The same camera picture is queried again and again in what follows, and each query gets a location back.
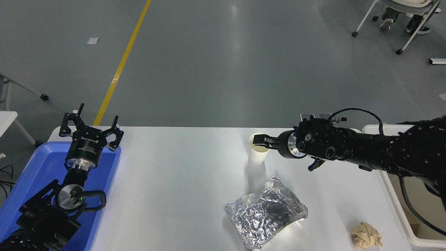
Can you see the tan cardboard piece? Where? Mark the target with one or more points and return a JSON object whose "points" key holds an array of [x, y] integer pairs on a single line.
{"points": [[414, 228]]}

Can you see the blue plastic tray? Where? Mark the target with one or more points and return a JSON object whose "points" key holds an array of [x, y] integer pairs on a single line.
{"points": [[41, 164]]}

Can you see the white flat bar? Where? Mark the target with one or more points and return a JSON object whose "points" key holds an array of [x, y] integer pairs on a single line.
{"points": [[437, 61]]}

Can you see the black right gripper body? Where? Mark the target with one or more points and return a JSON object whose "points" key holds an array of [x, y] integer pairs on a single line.
{"points": [[285, 144]]}

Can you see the grey metal floor plate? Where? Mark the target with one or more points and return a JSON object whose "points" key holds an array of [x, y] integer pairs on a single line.
{"points": [[306, 115], [324, 115]]}

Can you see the small white table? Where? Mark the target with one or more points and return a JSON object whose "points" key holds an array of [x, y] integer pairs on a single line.
{"points": [[6, 120]]}

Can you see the grey wheeled frame leg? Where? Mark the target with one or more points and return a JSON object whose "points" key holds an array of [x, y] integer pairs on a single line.
{"points": [[24, 89]]}

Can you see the white paper cup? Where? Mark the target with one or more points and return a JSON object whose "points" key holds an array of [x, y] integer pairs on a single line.
{"points": [[257, 158]]}

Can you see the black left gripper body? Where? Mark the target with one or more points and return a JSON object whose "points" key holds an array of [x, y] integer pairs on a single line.
{"points": [[87, 144]]}

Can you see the large pale plastic bin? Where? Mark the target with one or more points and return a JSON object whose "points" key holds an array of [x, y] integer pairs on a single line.
{"points": [[421, 205]]}

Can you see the crumpled tan paper ball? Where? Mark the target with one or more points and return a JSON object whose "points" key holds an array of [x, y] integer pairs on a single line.
{"points": [[364, 235]]}

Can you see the white wheeled chair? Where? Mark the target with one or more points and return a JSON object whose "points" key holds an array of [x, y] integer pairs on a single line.
{"points": [[407, 1]]}

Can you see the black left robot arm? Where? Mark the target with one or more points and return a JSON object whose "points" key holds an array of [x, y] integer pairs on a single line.
{"points": [[38, 219]]}

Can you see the person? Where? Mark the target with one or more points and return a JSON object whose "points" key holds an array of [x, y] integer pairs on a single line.
{"points": [[386, 22]]}

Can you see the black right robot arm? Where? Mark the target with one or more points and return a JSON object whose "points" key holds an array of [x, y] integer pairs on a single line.
{"points": [[366, 150]]}

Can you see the crumpled silver foil tray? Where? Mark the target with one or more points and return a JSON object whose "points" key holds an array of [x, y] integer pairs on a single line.
{"points": [[264, 212]]}

